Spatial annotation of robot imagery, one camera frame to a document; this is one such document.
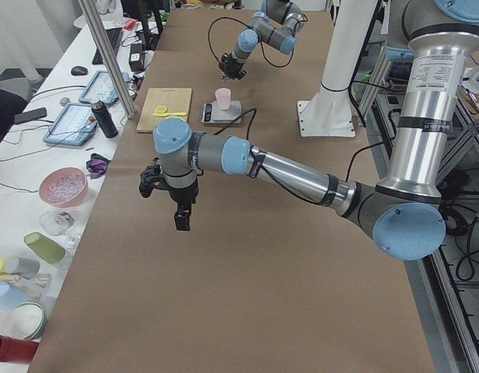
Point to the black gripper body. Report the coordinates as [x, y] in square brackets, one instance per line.
[231, 64]
[183, 195]

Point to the blue teach pendant near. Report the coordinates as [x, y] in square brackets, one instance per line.
[73, 127]

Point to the red cylinder cup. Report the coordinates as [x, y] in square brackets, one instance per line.
[13, 350]

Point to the aluminium frame post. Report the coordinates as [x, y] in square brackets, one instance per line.
[101, 40]

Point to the silver kitchen scale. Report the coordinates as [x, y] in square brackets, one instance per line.
[212, 114]

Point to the white green bowl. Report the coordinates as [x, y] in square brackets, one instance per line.
[26, 322]

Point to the blue teach pendant far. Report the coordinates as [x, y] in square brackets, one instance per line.
[100, 87]

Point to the light blue cup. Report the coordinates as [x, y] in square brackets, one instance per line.
[11, 296]

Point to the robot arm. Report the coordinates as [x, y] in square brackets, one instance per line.
[401, 212]
[276, 25]

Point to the black power box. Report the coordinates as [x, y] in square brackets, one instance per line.
[137, 57]

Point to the wine glass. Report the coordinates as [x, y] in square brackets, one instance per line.
[57, 224]

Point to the blue teach pendant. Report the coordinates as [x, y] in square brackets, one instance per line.
[73, 127]
[100, 87]

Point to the green plastic cup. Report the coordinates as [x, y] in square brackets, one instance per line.
[44, 247]

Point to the grey cup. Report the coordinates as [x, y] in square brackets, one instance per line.
[24, 267]

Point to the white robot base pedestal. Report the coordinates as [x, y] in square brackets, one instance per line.
[328, 113]

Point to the wooden cutting board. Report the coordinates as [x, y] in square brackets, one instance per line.
[161, 104]

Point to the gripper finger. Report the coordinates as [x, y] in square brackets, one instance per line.
[186, 214]
[180, 220]

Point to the pink plastic cup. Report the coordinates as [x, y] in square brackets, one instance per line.
[223, 98]

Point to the black thermos bottle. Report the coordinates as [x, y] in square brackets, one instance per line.
[103, 117]

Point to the black computer mouse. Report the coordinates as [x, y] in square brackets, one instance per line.
[79, 70]

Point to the pink bowl with ice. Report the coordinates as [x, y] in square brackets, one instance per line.
[65, 187]

